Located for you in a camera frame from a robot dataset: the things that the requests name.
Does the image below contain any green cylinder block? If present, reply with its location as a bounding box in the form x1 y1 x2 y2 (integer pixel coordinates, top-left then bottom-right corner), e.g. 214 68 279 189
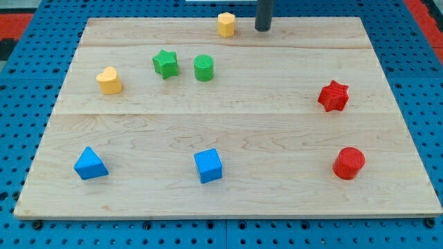
193 54 214 82

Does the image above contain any light wooden board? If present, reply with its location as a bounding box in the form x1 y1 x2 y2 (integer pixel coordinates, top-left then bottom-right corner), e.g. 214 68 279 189
14 17 442 220

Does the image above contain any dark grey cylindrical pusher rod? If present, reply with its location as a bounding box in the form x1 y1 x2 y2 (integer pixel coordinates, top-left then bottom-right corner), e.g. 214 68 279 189
255 0 275 32

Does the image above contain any yellow hexagon block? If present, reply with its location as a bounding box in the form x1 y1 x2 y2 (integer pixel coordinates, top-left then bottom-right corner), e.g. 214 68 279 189
217 12 235 37

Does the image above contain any green star block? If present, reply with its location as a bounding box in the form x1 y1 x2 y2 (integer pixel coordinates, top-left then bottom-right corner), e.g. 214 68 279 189
152 50 179 80

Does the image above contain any red star block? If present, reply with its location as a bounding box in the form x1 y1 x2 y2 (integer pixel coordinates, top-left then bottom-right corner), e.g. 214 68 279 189
318 80 349 112

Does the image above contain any red cylinder block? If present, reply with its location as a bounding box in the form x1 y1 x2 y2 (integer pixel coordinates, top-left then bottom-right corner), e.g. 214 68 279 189
332 147 365 180

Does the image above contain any blue triangle block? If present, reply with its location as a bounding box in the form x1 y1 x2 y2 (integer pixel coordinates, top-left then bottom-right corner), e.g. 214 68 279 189
73 147 109 180

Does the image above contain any blue cube block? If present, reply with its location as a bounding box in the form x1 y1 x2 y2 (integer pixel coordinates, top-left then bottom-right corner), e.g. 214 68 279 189
194 149 223 184

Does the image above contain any yellow heart block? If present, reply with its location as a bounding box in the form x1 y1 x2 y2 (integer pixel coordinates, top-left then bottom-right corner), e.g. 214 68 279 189
96 66 123 95

